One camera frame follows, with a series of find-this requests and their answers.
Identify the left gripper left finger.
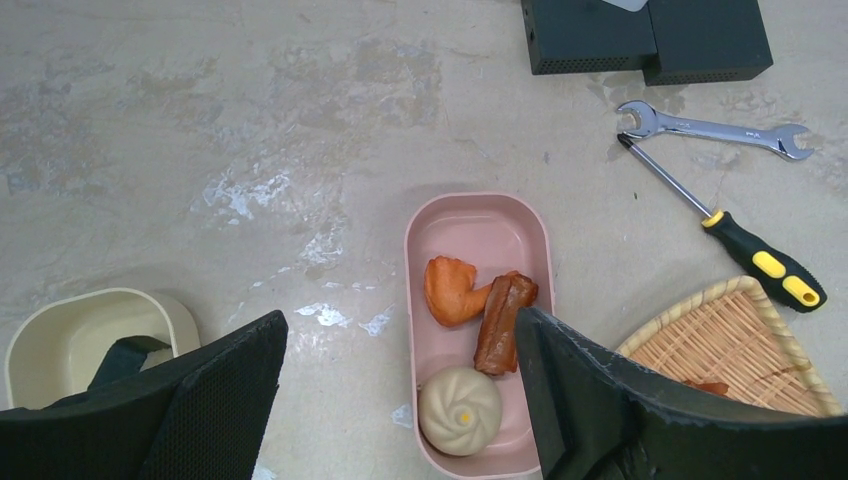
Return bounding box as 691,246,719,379
1,310,288,479

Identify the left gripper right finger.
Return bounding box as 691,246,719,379
515,307,847,479

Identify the black sushi piece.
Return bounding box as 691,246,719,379
44,335,174,411

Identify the dark red sausage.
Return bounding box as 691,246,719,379
474,271,538,376

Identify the beige steamed bun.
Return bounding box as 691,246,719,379
418,366,503,457

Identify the woven bamboo basket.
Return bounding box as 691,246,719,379
617,276,844,417

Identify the pink lunch box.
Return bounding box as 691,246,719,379
405,192,555,479

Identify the orange fried chicken piece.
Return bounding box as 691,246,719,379
424,256,495,328

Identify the beige lunch box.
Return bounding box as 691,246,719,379
5,288,200,409

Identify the white small box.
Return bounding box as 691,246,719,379
603,0,648,12

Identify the dark red round food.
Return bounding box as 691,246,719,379
683,380,729,397

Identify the yellow black screwdriver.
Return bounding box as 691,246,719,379
617,133,828,313

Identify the silver wrench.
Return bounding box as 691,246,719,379
616,100,815,162

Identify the black foam block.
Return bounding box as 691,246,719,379
521,0,774,86

